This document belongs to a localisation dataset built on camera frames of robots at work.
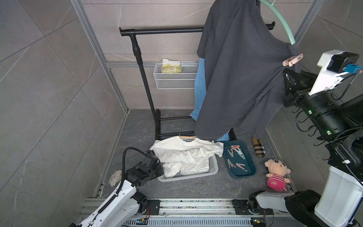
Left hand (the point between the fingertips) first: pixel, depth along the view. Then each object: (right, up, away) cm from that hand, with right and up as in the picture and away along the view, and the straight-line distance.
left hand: (163, 166), depth 81 cm
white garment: (+15, +5, +1) cm, 16 cm away
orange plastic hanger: (+14, +16, +9) cm, 23 cm away
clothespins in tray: (+48, +7, +15) cm, 51 cm away
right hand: (+43, +41, -42) cm, 73 cm away
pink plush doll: (+66, -2, -1) cm, 66 cm away
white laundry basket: (+10, -7, +3) cm, 12 cm away
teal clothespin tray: (+48, 0, +8) cm, 49 cm away
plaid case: (+63, +8, +13) cm, 65 cm away
